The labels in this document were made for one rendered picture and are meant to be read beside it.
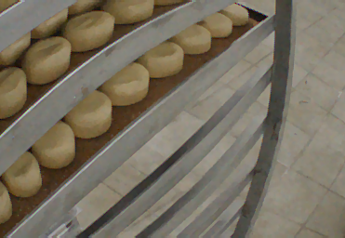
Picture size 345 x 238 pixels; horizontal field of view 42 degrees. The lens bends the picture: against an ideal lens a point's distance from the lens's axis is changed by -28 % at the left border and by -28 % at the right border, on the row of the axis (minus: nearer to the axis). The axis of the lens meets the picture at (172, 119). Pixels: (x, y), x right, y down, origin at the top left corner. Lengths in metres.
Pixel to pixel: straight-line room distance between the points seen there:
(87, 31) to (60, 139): 0.10
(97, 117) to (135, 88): 0.06
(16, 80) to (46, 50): 0.05
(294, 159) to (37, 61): 2.14
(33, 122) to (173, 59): 0.25
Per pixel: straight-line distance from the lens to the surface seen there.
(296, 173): 2.40
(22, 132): 0.34
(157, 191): 0.56
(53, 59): 0.39
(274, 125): 0.81
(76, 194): 0.43
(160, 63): 0.56
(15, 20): 0.29
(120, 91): 0.52
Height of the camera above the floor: 1.53
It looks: 36 degrees down
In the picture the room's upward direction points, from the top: 5 degrees clockwise
